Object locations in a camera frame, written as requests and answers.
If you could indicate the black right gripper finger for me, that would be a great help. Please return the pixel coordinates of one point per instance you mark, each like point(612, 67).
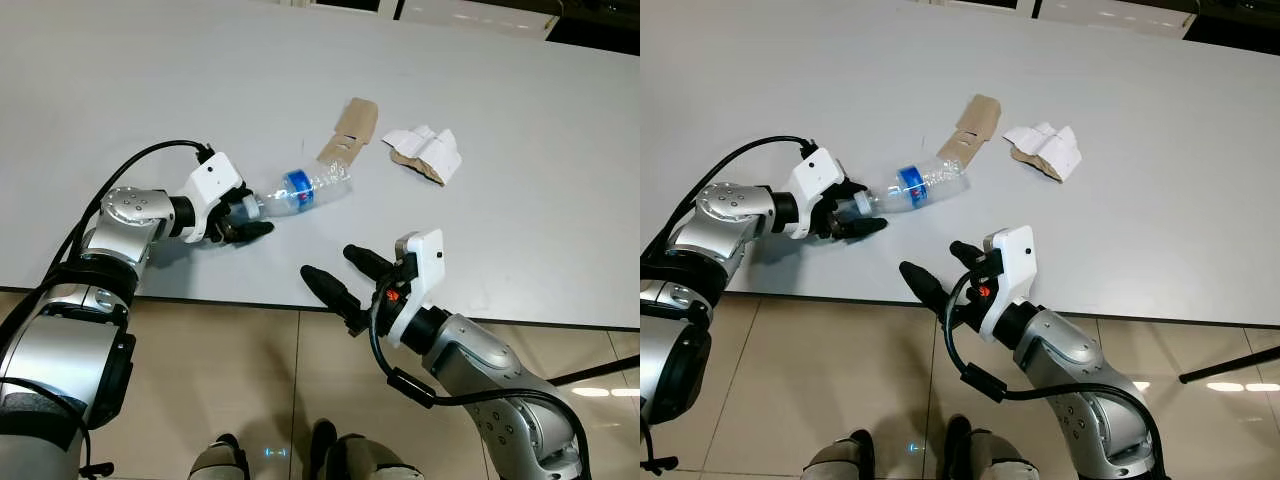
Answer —
point(330, 287)
point(925, 283)
point(368, 262)
point(968, 254)

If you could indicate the clear plastic bottle blue label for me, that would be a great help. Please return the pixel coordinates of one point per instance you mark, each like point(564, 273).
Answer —
point(300, 189)
point(915, 184)

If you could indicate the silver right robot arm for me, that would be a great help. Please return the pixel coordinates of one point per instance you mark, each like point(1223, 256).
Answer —
point(1075, 370)
point(490, 380)

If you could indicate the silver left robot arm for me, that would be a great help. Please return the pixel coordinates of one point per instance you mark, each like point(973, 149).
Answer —
point(60, 350)
point(722, 215)

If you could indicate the brown cardboard piece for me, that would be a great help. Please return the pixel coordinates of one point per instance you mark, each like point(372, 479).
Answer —
point(975, 125)
point(352, 128)

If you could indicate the crumpled white brown paper bag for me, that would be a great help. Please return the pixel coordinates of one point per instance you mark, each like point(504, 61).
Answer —
point(1050, 148)
point(428, 152)

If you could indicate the robot right leg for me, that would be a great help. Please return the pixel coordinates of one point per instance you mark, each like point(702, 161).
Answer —
point(360, 458)
point(985, 455)

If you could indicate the robot leg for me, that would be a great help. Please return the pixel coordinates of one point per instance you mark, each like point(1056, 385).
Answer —
point(840, 458)
point(220, 460)
point(985, 455)
point(360, 458)

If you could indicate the robot left leg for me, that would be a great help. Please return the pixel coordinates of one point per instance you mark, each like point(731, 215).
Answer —
point(840, 458)
point(220, 460)

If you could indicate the black table leg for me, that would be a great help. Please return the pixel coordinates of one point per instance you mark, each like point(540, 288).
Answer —
point(1230, 364)
point(600, 370)

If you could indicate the white panel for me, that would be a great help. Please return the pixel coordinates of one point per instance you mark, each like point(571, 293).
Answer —
point(480, 15)
point(1115, 14)

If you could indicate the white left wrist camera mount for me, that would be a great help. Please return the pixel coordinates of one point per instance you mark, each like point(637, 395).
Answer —
point(212, 180)
point(820, 172)

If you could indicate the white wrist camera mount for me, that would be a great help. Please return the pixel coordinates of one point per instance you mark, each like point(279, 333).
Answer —
point(212, 180)
point(425, 262)
point(820, 172)
point(1015, 255)

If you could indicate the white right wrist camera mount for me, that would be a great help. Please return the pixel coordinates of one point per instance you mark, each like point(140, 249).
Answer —
point(1015, 255)
point(425, 262)

